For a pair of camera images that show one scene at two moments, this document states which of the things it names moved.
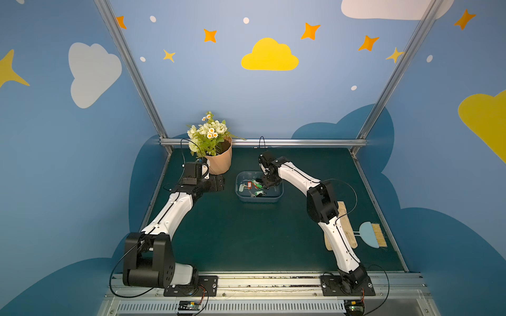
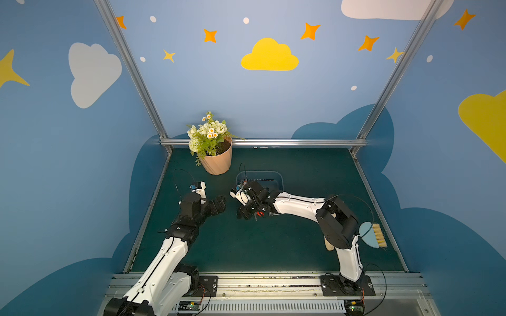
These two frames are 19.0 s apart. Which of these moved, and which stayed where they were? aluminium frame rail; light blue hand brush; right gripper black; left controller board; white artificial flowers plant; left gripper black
Moved: right gripper black; left gripper black
Stayed: white artificial flowers plant; left controller board; light blue hand brush; aluminium frame rail
